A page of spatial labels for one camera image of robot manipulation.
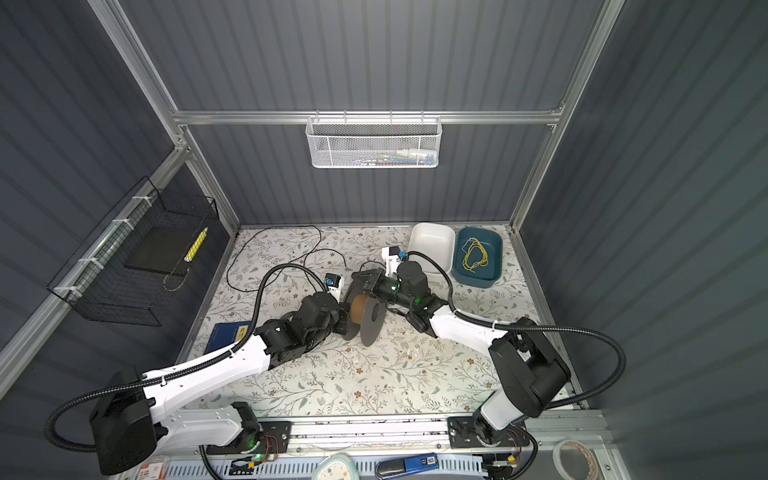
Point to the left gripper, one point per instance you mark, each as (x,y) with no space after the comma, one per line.
(338,307)

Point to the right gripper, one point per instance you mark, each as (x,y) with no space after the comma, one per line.
(377,275)

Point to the grey perforated cable spool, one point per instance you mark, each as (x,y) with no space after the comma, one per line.
(364,317)

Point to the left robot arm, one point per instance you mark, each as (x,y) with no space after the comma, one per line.
(126,422)

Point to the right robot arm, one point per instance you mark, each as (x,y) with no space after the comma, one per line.
(529,368)

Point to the white plastic bin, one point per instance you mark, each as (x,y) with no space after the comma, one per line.
(437,241)

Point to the blue book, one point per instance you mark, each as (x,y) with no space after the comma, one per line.
(225,334)

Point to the floral table mat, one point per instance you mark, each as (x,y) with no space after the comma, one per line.
(403,372)

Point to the teal plastic bin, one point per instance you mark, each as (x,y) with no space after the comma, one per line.
(478,257)

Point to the yellow marker pen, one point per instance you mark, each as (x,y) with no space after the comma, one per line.
(195,246)

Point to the white round device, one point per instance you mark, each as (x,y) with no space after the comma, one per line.
(336,467)

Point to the black flat pad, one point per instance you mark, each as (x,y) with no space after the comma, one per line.
(161,251)

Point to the blue utility tool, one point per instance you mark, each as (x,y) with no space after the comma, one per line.
(406,466)

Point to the tape roll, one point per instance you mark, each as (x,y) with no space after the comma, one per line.
(573,461)

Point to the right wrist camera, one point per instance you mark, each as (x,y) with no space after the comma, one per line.
(392,257)

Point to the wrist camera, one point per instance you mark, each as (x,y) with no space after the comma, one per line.
(392,257)
(334,284)

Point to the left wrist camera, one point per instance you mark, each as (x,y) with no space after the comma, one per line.
(334,284)

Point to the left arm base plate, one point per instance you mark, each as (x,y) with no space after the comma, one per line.
(256,438)

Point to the white wire wall basket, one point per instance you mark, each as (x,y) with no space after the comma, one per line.
(374,145)

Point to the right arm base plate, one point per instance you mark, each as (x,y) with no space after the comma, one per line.
(475,432)

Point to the black wire wall basket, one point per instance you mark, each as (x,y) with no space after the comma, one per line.
(134,271)

